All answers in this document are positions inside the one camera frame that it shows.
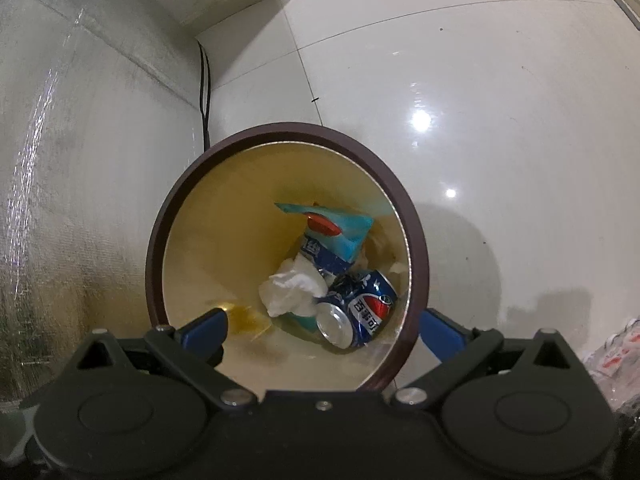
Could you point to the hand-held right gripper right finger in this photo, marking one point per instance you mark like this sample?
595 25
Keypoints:
442 332

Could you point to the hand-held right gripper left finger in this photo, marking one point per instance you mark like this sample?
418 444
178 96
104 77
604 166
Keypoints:
205 332

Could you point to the blue soda can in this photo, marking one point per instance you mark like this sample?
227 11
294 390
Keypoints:
370 310

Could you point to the white tissue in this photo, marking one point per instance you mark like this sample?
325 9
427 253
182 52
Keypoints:
290 285

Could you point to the brown rimmed cream trash bin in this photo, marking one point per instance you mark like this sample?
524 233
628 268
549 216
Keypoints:
225 210

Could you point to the blue snack packet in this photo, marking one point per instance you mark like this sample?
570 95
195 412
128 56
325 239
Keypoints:
345 232

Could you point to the clear plastic bag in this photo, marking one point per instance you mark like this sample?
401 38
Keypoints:
620 355

